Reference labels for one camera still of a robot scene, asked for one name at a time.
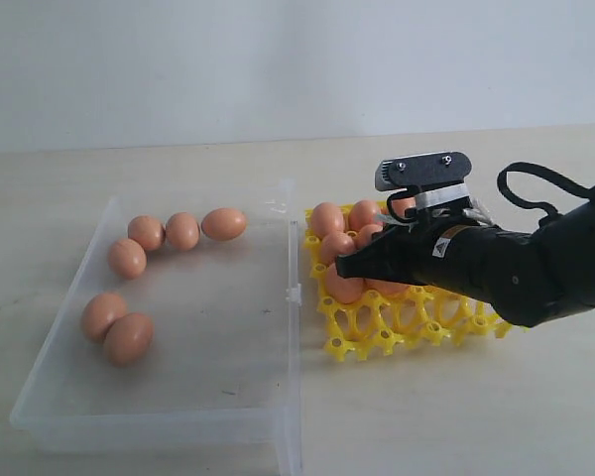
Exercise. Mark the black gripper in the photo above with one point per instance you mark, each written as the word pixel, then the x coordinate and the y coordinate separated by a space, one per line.
pixel 455 257

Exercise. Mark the brown egg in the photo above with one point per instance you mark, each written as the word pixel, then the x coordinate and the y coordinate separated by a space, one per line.
pixel 335 244
pixel 127 259
pixel 365 234
pixel 344 290
pixel 147 231
pixel 362 213
pixel 128 339
pixel 398 207
pixel 386 288
pixel 326 218
pixel 182 231
pixel 224 224
pixel 99 315

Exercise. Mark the clear plastic tray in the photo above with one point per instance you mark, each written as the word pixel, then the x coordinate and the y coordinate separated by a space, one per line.
pixel 223 368

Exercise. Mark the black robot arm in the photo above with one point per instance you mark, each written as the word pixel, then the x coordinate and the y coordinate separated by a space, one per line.
pixel 527 278

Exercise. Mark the yellow plastic egg tray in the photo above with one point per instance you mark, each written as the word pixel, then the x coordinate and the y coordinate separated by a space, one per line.
pixel 378 324

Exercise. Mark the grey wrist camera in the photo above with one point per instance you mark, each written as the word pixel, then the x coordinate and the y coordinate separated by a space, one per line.
pixel 434 180

